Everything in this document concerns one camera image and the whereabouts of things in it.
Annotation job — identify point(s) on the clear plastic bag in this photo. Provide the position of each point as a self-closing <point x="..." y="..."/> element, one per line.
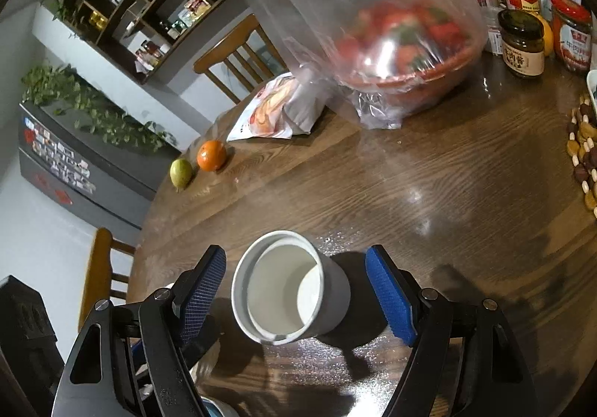
<point x="303" y="1"/>

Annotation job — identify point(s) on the grey fridge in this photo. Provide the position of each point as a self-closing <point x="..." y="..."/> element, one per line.
<point x="116" y="188"/>

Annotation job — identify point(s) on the green pear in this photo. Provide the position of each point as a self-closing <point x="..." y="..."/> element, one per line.
<point x="181" y="174"/>

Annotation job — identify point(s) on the small white cup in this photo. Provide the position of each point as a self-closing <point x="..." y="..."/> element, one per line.
<point x="280" y="286"/>

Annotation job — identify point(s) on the wooden chair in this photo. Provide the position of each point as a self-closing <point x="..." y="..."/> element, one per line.
<point x="101" y="272"/>
<point x="233" y="43"/>

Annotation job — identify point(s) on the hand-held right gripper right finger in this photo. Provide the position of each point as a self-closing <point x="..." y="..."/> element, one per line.
<point x="389" y="295"/>

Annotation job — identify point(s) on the green leafy vine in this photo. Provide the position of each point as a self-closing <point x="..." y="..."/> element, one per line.
<point x="93" y="104"/>
<point x="63" y="1"/>

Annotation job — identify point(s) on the red bowl with strawberries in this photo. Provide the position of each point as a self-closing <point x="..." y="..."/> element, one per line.
<point x="410" y="81"/>

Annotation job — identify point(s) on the row of shelf jars and bottles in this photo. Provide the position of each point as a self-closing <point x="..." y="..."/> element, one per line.
<point x="186" y="6"/>

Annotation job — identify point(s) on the white dish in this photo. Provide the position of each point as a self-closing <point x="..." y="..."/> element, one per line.
<point x="592" y="95"/>

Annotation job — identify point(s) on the white red snack packet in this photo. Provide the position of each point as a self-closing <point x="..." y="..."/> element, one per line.
<point x="266" y="113"/>

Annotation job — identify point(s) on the dark jar with beige label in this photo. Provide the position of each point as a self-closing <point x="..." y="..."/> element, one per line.
<point x="521" y="46"/>

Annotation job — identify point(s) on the jar with red lid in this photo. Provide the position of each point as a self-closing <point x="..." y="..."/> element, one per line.
<point x="572" y="36"/>

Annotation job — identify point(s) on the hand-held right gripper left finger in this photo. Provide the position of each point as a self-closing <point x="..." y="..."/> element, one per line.
<point x="200" y="295"/>

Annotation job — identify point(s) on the orange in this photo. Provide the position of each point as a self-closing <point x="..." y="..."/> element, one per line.
<point x="211" y="155"/>
<point x="548" y="36"/>

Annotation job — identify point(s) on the group of fridge photo magnets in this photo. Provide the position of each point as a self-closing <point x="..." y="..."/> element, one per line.
<point x="60" y="155"/>

